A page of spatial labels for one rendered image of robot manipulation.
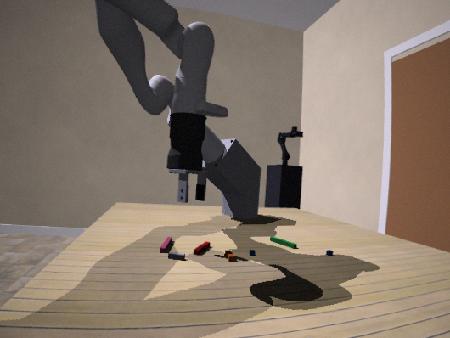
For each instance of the red rod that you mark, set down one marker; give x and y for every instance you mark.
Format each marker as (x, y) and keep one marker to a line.
(201, 248)

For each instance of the green rod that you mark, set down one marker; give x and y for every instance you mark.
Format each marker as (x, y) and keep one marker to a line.
(283, 242)

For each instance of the orange rod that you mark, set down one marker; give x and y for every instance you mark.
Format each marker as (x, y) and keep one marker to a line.
(229, 255)

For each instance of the pink rod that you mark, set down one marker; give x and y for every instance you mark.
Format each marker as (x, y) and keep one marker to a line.
(165, 245)

